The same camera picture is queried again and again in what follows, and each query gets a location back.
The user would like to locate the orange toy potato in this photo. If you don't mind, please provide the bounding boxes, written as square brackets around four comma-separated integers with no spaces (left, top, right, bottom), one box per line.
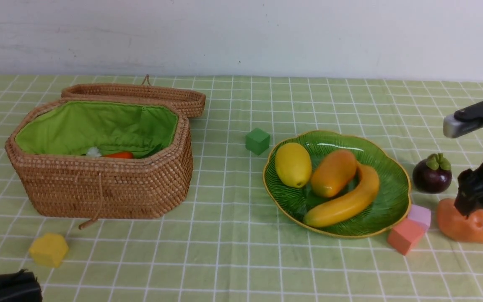
[436,198,483,244]

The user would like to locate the dark purple toy mangosteen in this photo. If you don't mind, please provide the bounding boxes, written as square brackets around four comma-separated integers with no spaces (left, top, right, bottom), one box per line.
[412,153,452,194]

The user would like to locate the yellow toy banana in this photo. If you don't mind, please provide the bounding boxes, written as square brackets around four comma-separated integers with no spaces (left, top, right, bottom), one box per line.
[303,163,380,228]

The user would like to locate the orange yellow toy mango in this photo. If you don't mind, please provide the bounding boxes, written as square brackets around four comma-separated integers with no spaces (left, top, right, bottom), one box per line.
[311,149,357,198]

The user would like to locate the yellow toy lemon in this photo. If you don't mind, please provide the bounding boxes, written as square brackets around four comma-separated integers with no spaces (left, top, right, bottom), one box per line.
[275,143,312,188]

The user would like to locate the orange toy carrot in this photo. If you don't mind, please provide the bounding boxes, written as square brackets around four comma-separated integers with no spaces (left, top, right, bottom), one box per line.
[102,145,162,159]

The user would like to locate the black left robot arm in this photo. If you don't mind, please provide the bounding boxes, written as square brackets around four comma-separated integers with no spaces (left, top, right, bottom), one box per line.
[0,269,43,302]

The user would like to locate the light purple foam cube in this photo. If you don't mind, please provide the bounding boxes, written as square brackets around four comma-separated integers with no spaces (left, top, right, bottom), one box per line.
[408,204,431,231]

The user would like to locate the salmon pink foam cube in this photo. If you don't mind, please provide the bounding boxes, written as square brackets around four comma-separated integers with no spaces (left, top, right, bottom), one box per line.
[387,218,426,256]

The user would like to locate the green leaf-shaped glass plate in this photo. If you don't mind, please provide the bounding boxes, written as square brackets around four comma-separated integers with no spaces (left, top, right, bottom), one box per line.
[262,130,412,239]

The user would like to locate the green foam cube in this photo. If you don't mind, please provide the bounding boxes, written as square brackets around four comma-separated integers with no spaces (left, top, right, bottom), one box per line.
[245,128,270,155]

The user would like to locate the green checkered tablecloth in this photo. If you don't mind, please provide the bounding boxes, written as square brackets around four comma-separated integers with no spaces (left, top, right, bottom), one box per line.
[0,75,483,302]

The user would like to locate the woven wicker basket lid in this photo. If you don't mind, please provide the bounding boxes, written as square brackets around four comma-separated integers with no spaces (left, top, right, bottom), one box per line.
[61,75,206,118]

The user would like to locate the white tag inside basket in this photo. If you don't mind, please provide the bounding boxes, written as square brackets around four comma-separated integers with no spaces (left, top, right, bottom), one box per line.
[86,147,102,157]

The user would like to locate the woven wicker basket green lining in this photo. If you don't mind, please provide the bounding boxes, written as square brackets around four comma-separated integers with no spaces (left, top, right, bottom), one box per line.
[5,98,193,222]

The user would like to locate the yellow foam block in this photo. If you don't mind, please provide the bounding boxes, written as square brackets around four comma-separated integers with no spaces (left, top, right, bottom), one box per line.
[29,233,69,268]

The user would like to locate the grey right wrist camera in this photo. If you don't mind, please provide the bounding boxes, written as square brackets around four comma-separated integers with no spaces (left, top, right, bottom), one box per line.
[443,101,483,139]

